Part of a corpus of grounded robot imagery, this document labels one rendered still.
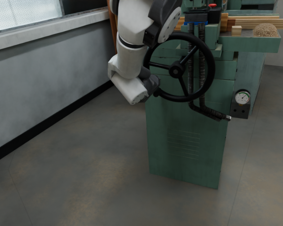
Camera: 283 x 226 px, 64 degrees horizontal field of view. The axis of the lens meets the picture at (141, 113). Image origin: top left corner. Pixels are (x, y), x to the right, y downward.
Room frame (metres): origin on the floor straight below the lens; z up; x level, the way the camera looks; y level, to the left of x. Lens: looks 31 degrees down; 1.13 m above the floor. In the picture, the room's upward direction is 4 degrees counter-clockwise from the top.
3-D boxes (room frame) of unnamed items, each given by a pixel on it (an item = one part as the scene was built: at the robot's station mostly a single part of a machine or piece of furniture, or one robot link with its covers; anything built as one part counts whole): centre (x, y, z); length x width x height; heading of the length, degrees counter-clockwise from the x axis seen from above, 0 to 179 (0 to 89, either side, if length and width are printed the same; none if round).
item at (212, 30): (0.97, -0.27, 0.91); 0.15 x 0.14 x 0.09; 67
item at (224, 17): (1.08, -0.33, 0.94); 0.16 x 0.02 x 0.08; 67
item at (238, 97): (0.87, -0.44, 0.65); 0.06 x 0.04 x 0.08; 67
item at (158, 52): (1.12, -0.27, 0.82); 0.40 x 0.21 x 0.04; 67
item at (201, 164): (1.28, -0.34, 0.36); 0.58 x 0.45 x 0.71; 157
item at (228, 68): (1.28, -0.34, 0.76); 0.57 x 0.45 x 0.09; 157
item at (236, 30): (0.97, -0.42, 0.92); 0.04 x 0.04 x 0.03; 72
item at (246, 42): (1.05, -0.30, 0.87); 0.61 x 0.30 x 0.06; 67
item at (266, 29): (0.97, -0.54, 0.92); 0.14 x 0.09 x 0.04; 157
